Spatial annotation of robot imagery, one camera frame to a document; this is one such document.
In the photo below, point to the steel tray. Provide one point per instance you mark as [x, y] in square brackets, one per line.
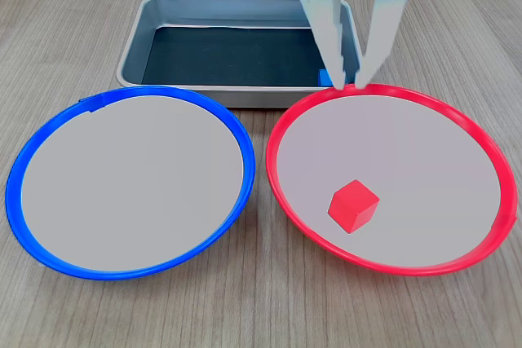
[228, 11]

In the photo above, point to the blue cube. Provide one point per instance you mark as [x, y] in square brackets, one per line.
[325, 78]

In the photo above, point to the red cube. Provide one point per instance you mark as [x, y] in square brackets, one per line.
[352, 207]

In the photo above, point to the white plate with blue rim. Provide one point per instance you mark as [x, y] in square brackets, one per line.
[130, 185]

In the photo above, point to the black tray mat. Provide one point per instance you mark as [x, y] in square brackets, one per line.
[232, 56]

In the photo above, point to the white plate with red rim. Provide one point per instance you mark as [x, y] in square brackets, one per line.
[408, 160]

